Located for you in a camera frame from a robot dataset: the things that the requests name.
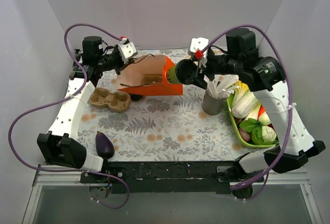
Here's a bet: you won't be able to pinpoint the black plastic cup lid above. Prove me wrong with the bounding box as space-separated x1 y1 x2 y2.
176 61 196 85

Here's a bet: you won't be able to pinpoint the green paper cup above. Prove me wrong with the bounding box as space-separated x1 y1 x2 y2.
165 66 181 84

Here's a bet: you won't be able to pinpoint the orange paper bag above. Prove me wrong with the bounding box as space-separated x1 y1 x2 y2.
115 54 183 96

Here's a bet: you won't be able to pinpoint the brown cardboard cup carrier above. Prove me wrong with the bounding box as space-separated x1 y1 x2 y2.
141 74 162 85

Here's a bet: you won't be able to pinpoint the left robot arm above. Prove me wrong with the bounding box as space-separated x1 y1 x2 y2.
37 36 128 183

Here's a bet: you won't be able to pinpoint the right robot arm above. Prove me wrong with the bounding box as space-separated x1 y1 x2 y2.
174 25 325 182

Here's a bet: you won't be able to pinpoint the white wrapped straws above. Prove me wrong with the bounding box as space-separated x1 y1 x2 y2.
206 75 239 99

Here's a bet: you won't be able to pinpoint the grey straw holder cup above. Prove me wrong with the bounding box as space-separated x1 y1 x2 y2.
202 90 226 116

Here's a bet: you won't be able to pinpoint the green plastic basket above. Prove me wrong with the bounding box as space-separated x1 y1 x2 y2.
226 89 281 149

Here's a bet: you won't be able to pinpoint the napa cabbage toy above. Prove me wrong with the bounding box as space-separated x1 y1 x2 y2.
231 81 260 119

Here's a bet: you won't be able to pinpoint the floral tablecloth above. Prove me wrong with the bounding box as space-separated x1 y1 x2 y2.
51 47 289 162

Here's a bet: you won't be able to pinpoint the orange carrot toy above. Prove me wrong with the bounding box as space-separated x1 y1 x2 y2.
258 106 265 116

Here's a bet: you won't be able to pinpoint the white radish toy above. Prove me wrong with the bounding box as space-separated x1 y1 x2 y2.
245 104 271 125

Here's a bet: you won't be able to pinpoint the pink sweet potato toy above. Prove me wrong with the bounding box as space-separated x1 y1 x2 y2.
239 128 251 142

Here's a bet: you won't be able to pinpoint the white garlic toy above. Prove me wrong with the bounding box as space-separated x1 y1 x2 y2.
261 125 277 145

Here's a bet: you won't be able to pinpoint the purple eggplant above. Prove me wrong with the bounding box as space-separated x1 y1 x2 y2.
95 132 115 159

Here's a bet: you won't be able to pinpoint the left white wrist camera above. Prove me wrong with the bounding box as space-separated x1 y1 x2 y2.
118 37 138 64

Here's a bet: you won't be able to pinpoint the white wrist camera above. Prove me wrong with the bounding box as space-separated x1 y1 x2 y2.
188 37 209 68
118 37 138 64

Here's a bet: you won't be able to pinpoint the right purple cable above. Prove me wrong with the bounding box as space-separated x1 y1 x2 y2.
195 24 295 200

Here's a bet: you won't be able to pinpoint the purple cable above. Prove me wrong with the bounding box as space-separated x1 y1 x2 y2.
8 23 129 209
195 24 295 200

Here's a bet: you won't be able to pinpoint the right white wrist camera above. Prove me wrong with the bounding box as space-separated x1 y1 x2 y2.
188 37 209 68

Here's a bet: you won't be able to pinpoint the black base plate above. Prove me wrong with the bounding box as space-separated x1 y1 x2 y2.
79 161 265 201

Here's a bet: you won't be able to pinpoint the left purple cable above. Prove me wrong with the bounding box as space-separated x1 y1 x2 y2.
8 23 129 209

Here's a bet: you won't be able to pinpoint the aluminium frame rail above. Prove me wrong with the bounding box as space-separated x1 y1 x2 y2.
23 170 323 223

